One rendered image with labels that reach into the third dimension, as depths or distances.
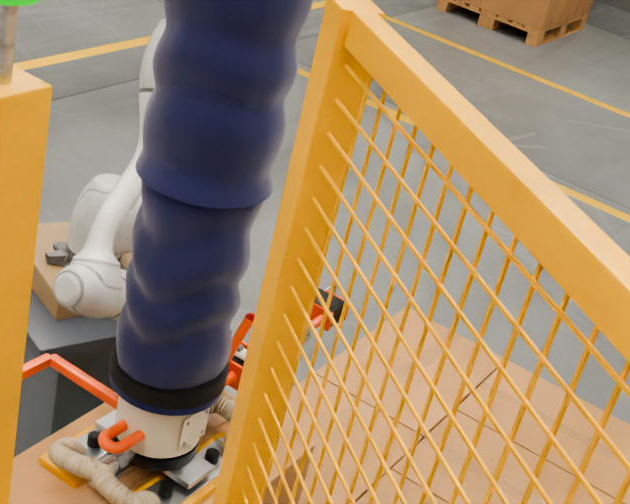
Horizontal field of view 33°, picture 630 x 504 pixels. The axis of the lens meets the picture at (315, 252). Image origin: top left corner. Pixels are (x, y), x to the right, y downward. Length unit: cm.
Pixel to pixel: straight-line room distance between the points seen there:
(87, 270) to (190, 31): 76
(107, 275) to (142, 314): 40
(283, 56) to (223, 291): 44
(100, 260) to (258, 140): 67
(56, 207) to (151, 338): 316
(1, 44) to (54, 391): 239
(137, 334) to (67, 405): 123
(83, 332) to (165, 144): 123
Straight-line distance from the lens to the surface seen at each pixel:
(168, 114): 171
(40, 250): 305
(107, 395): 212
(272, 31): 165
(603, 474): 329
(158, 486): 211
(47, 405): 317
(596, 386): 475
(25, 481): 213
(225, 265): 182
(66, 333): 287
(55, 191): 517
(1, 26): 75
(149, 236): 184
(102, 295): 227
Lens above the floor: 239
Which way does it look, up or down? 28 degrees down
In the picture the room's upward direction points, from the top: 14 degrees clockwise
